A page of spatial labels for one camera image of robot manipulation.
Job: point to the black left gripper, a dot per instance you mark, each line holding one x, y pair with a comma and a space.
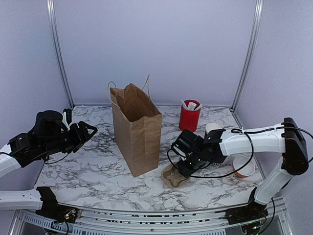
79, 140

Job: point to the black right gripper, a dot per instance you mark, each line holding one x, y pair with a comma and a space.
185, 170

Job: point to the brown cardboard cup carrier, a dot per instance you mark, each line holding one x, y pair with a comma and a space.
172, 178

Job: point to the brown paper bag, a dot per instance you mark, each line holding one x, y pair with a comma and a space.
137, 126

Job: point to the black paper coffee cup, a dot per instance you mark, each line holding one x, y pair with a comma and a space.
223, 164

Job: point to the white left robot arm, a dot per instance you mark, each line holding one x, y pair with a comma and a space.
52, 133

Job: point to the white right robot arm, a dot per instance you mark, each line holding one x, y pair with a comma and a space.
284, 138

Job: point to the black stacked paper cup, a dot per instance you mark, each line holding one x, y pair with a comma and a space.
212, 126

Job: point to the red cylindrical canister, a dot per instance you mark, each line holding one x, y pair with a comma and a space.
189, 119

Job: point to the orange white bowl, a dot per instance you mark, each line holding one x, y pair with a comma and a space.
243, 166

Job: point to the white sugar stick packets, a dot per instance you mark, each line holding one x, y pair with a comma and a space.
191, 106

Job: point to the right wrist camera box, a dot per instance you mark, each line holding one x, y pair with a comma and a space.
187, 143

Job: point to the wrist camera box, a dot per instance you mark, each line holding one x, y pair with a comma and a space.
187, 143
67, 117

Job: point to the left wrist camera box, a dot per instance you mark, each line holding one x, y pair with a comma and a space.
67, 117

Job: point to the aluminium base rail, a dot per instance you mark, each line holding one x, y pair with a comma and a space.
218, 221

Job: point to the aluminium frame post left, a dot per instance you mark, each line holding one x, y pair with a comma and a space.
58, 52

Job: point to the aluminium frame post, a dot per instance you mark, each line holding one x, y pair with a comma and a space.
58, 52
249, 54

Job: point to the aluminium frame post right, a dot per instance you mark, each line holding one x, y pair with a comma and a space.
249, 54

